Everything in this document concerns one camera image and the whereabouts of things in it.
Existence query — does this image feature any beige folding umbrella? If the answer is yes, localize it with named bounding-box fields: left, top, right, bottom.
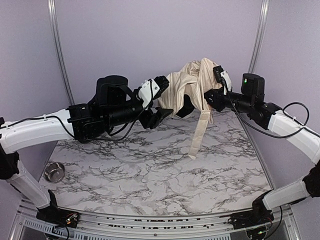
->
left=157, top=57, right=222, bottom=160

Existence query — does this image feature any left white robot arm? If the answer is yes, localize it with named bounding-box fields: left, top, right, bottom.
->
left=0, top=75, right=172, bottom=210

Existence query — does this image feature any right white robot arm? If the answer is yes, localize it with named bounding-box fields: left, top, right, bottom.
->
left=204, top=71, right=320, bottom=215

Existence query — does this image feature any steel cup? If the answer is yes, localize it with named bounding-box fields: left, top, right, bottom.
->
left=43, top=162, right=65, bottom=184

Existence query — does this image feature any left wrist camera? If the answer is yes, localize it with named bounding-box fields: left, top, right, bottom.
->
left=137, top=76, right=170, bottom=108

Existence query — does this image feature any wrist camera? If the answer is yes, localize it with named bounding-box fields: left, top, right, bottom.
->
left=213, top=65, right=232, bottom=95
left=137, top=76, right=170, bottom=108

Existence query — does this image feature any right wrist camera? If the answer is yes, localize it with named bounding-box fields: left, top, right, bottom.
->
left=213, top=65, right=232, bottom=95

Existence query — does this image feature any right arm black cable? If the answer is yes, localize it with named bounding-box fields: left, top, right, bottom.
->
left=221, top=77, right=311, bottom=140

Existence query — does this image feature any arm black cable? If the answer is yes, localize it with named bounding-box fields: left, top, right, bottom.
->
left=0, top=109, right=153, bottom=143
left=221, top=77, right=311, bottom=140

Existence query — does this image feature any right aluminium frame post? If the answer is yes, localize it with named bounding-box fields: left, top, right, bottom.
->
left=248, top=0, right=271, bottom=73

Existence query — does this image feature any aluminium frame post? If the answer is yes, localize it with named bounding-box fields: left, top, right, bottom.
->
left=47, top=0, right=75, bottom=105
left=248, top=0, right=271, bottom=73

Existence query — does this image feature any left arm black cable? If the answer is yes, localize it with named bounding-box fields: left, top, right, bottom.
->
left=0, top=109, right=153, bottom=143

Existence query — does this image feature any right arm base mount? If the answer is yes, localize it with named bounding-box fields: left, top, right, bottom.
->
left=227, top=192, right=274, bottom=230

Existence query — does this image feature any left aluminium frame post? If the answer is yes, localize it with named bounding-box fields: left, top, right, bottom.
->
left=47, top=0, right=75, bottom=105

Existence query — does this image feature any front aluminium rail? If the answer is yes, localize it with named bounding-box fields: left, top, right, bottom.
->
left=8, top=199, right=302, bottom=240

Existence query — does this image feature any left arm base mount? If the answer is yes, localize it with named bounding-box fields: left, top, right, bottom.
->
left=36, top=190, right=80, bottom=228

